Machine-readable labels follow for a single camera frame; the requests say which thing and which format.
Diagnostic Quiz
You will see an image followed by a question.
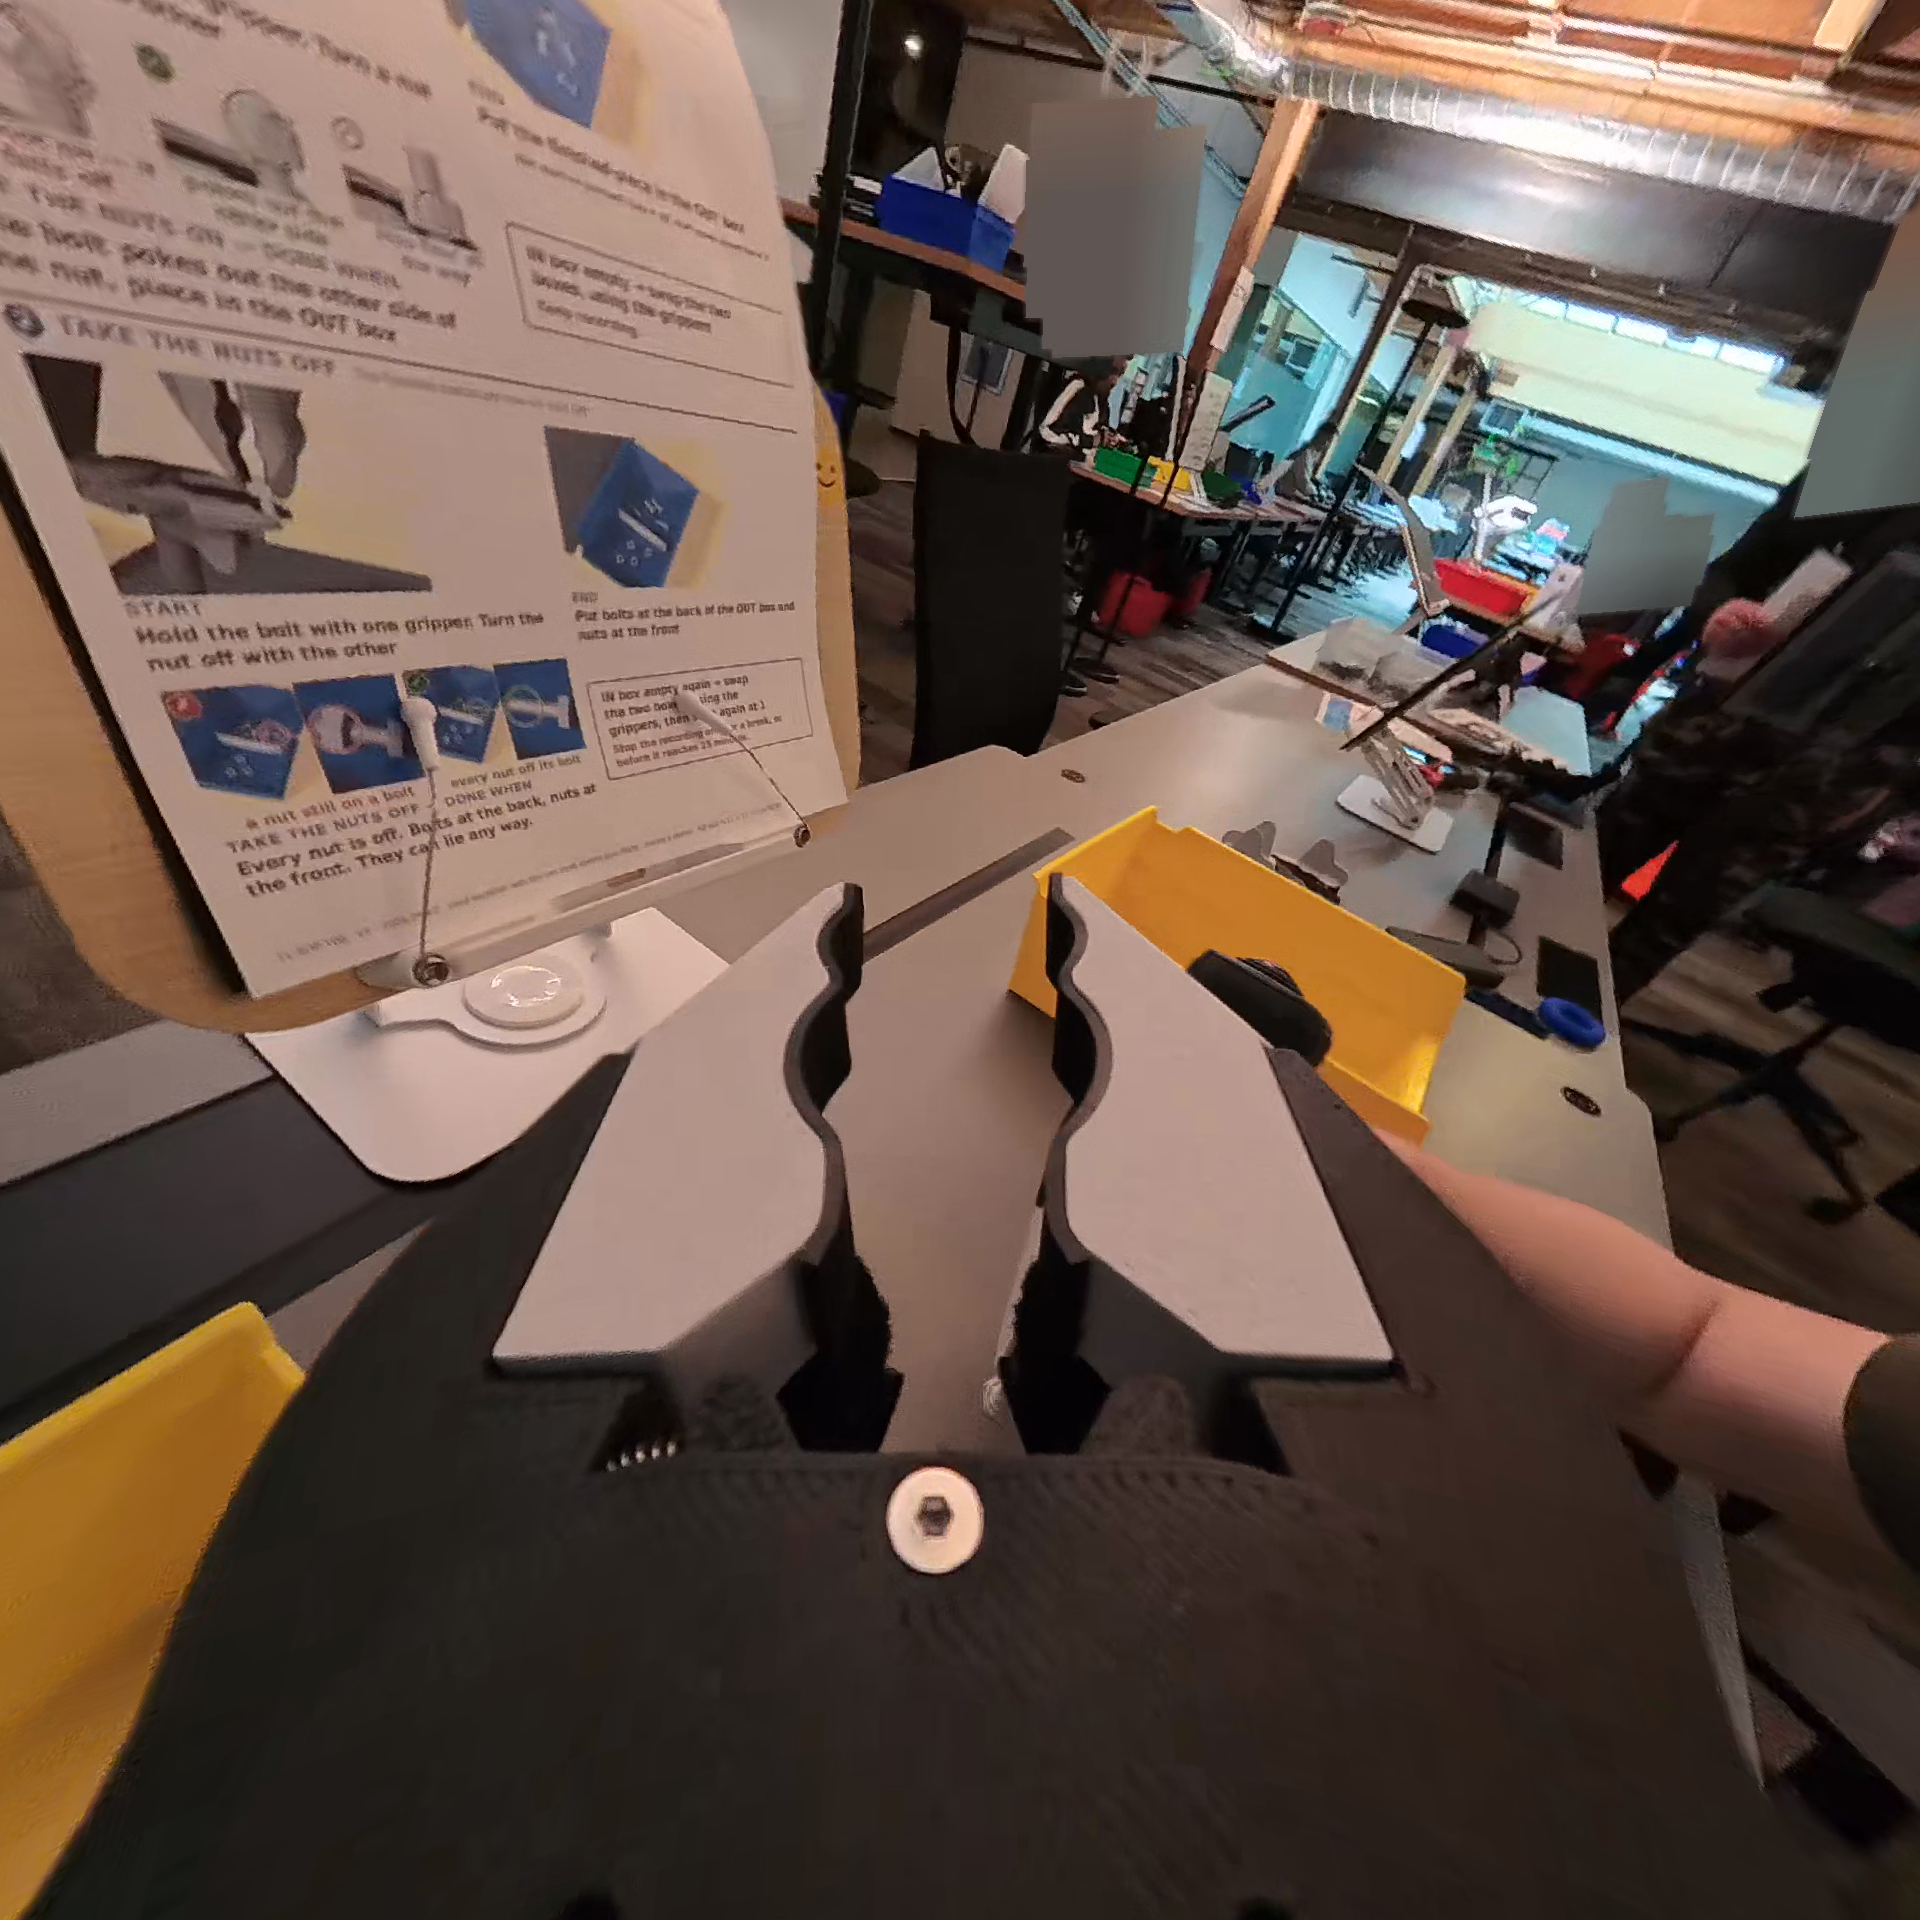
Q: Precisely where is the yellow plastic bin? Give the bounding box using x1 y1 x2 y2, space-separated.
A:
0 1302 308 1893
1007 803 1469 1151

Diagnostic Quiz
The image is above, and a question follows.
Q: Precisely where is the blue storage bin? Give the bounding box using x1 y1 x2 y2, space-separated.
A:
875 174 1017 272

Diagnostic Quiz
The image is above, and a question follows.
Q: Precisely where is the desktop tablet stand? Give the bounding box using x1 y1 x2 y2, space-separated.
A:
1334 598 1591 856

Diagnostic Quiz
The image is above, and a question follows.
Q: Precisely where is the person's right forearm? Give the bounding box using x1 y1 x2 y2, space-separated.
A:
1381 1130 1920 1545

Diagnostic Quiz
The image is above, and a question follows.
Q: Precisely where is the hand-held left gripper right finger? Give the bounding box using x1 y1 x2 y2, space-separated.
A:
997 872 1398 1451

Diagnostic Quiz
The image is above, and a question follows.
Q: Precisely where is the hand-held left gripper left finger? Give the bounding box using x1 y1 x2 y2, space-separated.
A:
489 884 905 1451

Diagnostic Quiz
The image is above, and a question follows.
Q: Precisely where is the black office chair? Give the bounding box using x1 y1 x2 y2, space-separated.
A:
1648 886 1920 1218

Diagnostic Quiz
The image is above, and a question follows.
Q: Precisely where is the black upright panel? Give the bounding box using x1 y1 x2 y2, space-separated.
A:
908 433 1075 770

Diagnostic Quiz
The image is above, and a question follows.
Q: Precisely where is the black desk panel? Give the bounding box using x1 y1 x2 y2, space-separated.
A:
0 1018 451 1410

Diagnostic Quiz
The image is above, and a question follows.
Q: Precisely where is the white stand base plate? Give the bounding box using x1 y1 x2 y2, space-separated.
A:
244 905 733 1189

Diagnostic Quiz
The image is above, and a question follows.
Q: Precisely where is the printed instruction sheet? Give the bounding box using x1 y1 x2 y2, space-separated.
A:
0 0 849 998

